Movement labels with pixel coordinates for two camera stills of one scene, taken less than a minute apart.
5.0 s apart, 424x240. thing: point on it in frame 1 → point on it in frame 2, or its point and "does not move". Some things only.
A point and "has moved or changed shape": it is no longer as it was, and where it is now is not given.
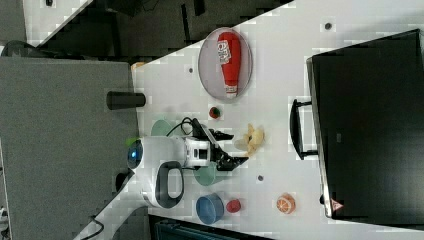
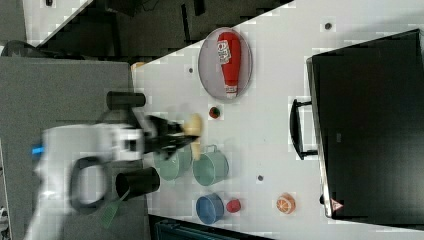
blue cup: x=210 y=208 does not move
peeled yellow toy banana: x=253 y=138 has moved or changed shape
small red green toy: x=214 y=112 does not move
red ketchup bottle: x=229 y=54 does not move
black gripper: x=223 y=160 → x=164 y=137
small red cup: x=233 y=206 does not move
